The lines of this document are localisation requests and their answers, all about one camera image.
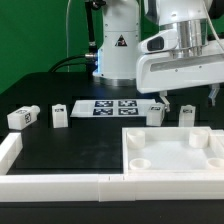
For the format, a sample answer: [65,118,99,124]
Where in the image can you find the black cables behind robot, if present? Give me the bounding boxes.
[48,53,99,73]

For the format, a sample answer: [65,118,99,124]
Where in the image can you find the thin grey cable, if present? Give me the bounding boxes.
[65,0,72,73]

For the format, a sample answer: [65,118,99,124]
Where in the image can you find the white sheet with AprilTags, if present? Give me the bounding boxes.
[71,99,155,118]

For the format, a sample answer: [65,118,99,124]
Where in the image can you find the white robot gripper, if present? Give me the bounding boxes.
[136,28,224,112]

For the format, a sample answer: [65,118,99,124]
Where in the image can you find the white U-shaped obstacle fence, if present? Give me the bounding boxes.
[0,133,224,202]

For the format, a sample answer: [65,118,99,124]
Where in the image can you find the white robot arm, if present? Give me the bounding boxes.
[84,0,224,102]

